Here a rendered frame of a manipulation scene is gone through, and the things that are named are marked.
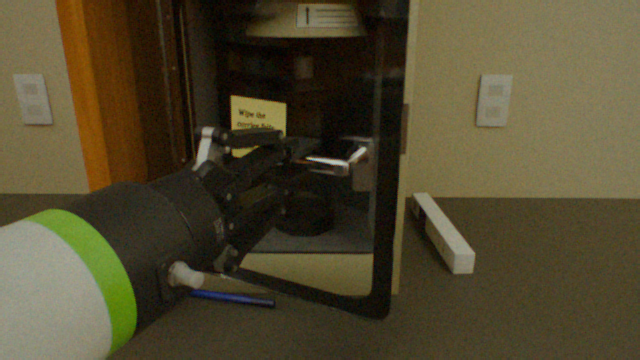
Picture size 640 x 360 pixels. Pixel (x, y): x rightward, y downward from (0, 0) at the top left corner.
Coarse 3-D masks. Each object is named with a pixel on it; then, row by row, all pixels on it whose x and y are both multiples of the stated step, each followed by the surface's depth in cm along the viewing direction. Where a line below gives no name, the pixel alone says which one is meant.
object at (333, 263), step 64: (192, 0) 53; (256, 0) 50; (320, 0) 47; (384, 0) 44; (192, 64) 56; (256, 64) 52; (320, 64) 49; (384, 64) 46; (192, 128) 59; (320, 128) 51; (384, 128) 48; (320, 192) 54; (384, 192) 50; (256, 256) 62; (320, 256) 57; (384, 256) 53; (384, 320) 56
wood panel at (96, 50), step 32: (64, 0) 48; (96, 0) 51; (128, 0) 60; (64, 32) 49; (96, 32) 51; (128, 32) 60; (96, 64) 52; (128, 64) 60; (160, 64) 72; (96, 96) 52; (128, 96) 60; (160, 96) 72; (96, 128) 53; (128, 128) 60; (160, 128) 72; (96, 160) 55; (128, 160) 60; (160, 160) 72
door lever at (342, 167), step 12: (312, 156) 48; (324, 156) 47; (348, 156) 50; (360, 156) 49; (300, 168) 48; (312, 168) 47; (324, 168) 47; (336, 168) 46; (348, 168) 46; (360, 168) 50
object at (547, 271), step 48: (480, 240) 87; (528, 240) 87; (576, 240) 87; (624, 240) 87; (432, 288) 72; (480, 288) 72; (528, 288) 72; (576, 288) 72; (624, 288) 72; (144, 336) 62; (192, 336) 62; (240, 336) 62; (288, 336) 62; (336, 336) 62; (384, 336) 62; (432, 336) 62; (480, 336) 62; (528, 336) 62; (576, 336) 62; (624, 336) 61
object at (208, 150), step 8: (208, 128) 36; (208, 136) 35; (200, 144) 36; (208, 144) 35; (216, 144) 36; (200, 152) 36; (208, 152) 35; (216, 152) 36; (224, 152) 36; (200, 160) 35; (192, 168) 35
